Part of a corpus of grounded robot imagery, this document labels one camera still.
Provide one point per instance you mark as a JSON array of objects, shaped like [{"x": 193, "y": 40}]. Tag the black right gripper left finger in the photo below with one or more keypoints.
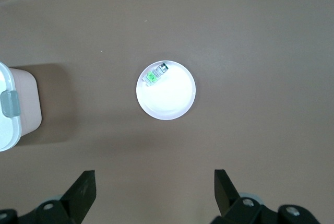
[{"x": 78, "y": 195}]

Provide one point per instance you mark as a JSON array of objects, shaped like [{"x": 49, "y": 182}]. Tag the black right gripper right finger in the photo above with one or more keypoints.
[{"x": 227, "y": 195}]

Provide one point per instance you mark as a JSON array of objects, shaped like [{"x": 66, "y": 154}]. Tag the white lidded storage box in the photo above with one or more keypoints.
[{"x": 7, "y": 130}]

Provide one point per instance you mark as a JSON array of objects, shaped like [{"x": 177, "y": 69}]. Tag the pink round plate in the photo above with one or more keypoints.
[{"x": 172, "y": 101}]

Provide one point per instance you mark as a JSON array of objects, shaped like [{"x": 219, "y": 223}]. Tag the green and white switch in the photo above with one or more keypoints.
[{"x": 152, "y": 77}]

